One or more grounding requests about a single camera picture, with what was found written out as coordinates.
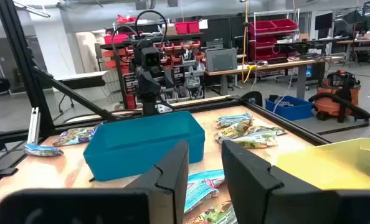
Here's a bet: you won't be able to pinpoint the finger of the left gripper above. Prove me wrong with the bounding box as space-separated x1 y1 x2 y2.
137 73 161 97
163 68 176 91

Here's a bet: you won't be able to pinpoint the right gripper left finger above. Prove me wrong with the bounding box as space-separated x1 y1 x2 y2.
124 141 190 224

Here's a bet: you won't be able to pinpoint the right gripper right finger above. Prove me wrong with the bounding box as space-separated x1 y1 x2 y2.
221 139 338 224

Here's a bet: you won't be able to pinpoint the blue red granola bar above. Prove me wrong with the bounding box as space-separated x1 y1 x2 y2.
187 169 225 187
184 179 221 215

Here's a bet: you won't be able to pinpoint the red green chocolate granola bar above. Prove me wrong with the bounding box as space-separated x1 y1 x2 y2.
184 200 238 224

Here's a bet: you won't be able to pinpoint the blue white granola bar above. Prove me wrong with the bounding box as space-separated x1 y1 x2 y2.
23 142 64 157
215 112 254 128

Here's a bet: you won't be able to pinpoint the red plastic storage bins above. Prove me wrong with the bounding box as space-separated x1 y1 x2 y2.
174 21 201 35

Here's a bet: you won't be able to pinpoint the dark blue plastic bin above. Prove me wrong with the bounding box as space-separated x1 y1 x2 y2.
83 111 206 182

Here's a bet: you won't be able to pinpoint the grey metal box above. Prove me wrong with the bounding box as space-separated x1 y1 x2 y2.
205 47 238 72

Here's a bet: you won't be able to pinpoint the black bench table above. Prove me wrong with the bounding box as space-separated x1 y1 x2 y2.
55 70 108 91

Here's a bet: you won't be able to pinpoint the yellow translucent plastic bin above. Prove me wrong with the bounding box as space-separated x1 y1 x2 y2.
275 138 370 190

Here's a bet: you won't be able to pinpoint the blue plastic crate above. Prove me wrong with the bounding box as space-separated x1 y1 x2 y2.
265 95 314 121

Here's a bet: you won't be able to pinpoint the long wooden workbench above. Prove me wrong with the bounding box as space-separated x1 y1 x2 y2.
204 55 345 100

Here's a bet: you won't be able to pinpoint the orange shop vacuum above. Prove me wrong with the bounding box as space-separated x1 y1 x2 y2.
308 70 370 123

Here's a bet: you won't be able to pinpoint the short silver aluminium extrusion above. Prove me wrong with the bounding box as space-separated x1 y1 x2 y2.
27 107 42 146

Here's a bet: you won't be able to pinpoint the black monitor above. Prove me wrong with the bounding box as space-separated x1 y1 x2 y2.
315 12 333 31

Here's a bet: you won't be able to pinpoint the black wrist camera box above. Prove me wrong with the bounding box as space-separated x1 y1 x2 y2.
140 46 161 70

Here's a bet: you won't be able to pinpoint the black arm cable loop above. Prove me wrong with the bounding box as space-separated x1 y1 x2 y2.
111 9 169 65

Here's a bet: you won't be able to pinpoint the yellow hanging cable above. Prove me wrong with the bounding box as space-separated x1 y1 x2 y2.
240 0 258 83

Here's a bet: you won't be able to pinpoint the wire shelf with red bins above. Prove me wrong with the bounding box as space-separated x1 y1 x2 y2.
249 9 300 63

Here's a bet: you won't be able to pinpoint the black aluminium table frame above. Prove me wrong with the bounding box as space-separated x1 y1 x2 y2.
0 0 331 190

